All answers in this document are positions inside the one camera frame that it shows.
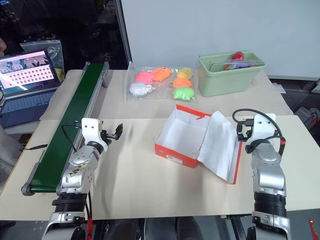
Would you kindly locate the green conveyor belt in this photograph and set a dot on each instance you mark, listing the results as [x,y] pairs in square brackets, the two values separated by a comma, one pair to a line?
[65,130]

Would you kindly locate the purple toy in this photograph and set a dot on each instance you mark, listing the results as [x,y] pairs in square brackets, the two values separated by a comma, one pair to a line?
[242,65]

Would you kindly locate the clear plastic toy bag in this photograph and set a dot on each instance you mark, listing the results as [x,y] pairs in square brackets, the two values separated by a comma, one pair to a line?
[160,93]

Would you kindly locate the open laptop computer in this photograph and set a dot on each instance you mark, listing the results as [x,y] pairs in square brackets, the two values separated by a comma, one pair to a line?
[25,72]

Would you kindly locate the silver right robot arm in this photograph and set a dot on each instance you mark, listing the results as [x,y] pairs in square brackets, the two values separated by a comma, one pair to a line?
[270,175]

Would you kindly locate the grey plastic zip bag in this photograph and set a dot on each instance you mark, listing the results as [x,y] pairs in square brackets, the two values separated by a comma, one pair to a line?
[53,52]

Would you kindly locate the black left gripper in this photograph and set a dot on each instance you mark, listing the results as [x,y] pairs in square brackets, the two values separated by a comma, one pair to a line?
[108,137]

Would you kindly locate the yellow soft toy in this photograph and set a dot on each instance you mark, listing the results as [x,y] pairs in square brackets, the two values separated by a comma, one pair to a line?
[185,72]

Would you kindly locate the red ball toy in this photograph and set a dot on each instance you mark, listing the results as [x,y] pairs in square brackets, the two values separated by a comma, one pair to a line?
[238,55]

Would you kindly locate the orange fish toy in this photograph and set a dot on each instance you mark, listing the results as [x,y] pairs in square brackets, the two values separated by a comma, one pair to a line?
[161,74]

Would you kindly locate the pink soft toy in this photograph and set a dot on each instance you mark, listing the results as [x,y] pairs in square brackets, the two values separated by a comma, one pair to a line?
[143,77]

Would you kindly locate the pale green plastic bin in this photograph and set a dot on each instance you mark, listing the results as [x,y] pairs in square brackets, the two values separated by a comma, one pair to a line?
[222,82]

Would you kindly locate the black pen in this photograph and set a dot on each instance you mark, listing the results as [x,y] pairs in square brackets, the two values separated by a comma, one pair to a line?
[37,146]

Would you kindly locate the orange shoe box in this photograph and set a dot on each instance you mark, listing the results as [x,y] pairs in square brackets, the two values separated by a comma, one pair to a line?
[180,135]

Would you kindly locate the small orange soft toy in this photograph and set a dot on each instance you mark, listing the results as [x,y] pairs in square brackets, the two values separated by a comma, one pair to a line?
[182,82]

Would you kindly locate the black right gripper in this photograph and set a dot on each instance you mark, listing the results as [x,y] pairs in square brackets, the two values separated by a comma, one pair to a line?
[248,133]

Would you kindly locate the aluminium frame post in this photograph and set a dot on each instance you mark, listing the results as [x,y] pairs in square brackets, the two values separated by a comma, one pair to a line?
[124,30]

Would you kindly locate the white soft toy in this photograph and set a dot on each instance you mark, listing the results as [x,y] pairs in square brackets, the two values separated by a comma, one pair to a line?
[138,89]

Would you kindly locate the black and red device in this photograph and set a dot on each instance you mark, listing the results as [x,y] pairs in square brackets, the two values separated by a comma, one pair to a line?
[306,116]

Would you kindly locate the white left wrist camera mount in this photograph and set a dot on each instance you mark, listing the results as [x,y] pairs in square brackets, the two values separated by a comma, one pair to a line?
[91,130]

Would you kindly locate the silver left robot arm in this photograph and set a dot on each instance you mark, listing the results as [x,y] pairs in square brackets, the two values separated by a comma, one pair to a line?
[77,165]

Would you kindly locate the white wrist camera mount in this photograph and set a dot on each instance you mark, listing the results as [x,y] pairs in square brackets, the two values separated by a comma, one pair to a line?
[262,130]
[91,130]

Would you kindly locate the green soft toy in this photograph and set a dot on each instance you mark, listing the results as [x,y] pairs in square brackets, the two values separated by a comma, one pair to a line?
[183,93]

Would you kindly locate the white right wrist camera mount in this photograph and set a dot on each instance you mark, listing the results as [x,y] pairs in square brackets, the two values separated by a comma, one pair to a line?
[262,130]

